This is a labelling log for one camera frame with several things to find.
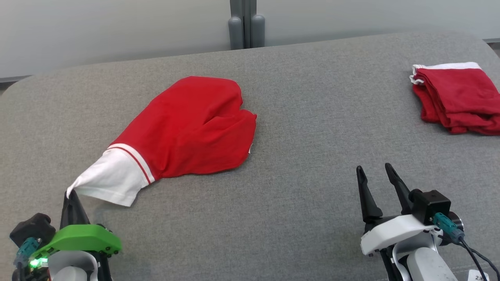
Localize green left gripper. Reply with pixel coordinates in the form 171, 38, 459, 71
30, 190, 122, 260

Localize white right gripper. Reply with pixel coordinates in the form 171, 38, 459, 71
356, 163, 440, 257

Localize dark red garment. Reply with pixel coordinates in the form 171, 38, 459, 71
409, 62, 500, 136

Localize red white-sleeved shirt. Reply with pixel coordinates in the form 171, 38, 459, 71
66, 75, 258, 207

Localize left teal-plug black cable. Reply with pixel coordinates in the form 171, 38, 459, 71
14, 237, 42, 281

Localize grey partition post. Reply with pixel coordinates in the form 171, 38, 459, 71
228, 0, 266, 50

